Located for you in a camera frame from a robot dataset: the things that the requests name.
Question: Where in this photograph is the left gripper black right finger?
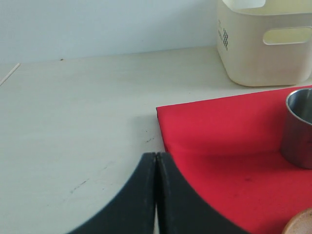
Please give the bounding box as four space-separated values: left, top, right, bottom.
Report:
156 153 247 234

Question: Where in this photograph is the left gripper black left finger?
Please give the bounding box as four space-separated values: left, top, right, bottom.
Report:
70 153 156 234

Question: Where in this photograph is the red tablecloth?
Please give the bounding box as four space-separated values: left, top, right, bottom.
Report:
156 88 312 234

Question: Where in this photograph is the brown wooden plate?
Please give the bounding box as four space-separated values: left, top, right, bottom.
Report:
282 208 312 234

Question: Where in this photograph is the stainless steel cup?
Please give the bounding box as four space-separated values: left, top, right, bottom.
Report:
280 88 312 169

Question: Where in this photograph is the cream plastic storage bin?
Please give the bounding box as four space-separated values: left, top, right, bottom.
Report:
217 0 312 87

